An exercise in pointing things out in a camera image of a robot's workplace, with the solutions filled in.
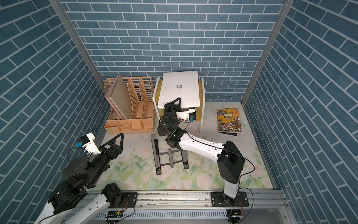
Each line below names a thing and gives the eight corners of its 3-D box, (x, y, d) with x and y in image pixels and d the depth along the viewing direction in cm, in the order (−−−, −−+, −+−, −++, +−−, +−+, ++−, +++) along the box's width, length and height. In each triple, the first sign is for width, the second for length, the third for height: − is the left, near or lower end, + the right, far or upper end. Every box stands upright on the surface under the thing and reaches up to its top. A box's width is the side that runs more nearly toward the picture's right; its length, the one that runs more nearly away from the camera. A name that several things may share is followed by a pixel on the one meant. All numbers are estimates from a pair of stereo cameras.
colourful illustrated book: (218, 135, 102) (219, 132, 100) (214, 110, 118) (215, 107, 116) (244, 135, 102) (246, 132, 100) (237, 110, 118) (238, 108, 116)
